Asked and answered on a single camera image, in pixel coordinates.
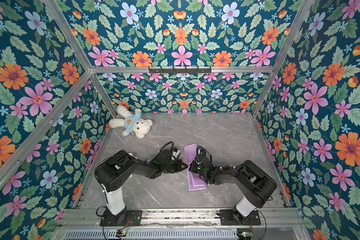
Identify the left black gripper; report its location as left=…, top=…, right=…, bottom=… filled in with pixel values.
left=161, top=160, right=189, bottom=174

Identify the purple printed paper sheet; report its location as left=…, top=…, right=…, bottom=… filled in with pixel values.
left=184, top=144, right=207, bottom=191

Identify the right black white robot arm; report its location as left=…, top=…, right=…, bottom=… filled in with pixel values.
left=189, top=153, right=277, bottom=217

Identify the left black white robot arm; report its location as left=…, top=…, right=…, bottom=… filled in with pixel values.
left=95, top=148, right=188, bottom=216

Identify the white teddy bear blue shirt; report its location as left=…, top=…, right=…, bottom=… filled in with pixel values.
left=109, top=106, right=153, bottom=139

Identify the white ventilation grille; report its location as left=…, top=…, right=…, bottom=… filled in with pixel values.
left=64, top=229, right=239, bottom=240

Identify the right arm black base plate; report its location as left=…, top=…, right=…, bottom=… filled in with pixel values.
left=217, top=209, right=261, bottom=226

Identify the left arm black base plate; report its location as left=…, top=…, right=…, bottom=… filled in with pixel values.
left=100, top=209, right=143, bottom=227

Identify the black hook rail on frame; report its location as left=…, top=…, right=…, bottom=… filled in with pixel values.
left=148, top=67, right=212, bottom=74

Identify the aluminium front mounting rail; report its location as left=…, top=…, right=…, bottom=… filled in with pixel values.
left=58, top=208, right=304, bottom=229

